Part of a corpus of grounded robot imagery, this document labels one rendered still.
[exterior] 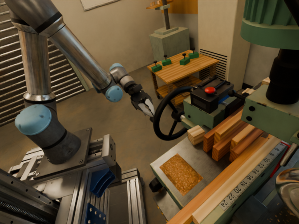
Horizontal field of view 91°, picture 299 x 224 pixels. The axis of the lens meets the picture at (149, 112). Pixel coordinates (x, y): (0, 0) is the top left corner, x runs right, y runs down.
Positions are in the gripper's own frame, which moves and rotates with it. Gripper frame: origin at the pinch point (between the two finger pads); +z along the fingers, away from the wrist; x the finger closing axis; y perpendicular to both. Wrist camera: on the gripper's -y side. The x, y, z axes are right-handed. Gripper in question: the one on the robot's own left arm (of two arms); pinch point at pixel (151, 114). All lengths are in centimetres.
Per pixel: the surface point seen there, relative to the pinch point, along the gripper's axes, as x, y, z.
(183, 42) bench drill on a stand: -140, 101, -105
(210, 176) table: 4.3, -22.7, 30.0
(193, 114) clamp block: -7.9, -14.6, 13.5
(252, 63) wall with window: -151, 66, -7
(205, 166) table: 3.2, -21.3, 27.6
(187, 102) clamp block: -8.3, -17.0, 8.9
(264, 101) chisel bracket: -9.7, -37.5, 22.9
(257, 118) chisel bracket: -8.6, -34.0, 25.0
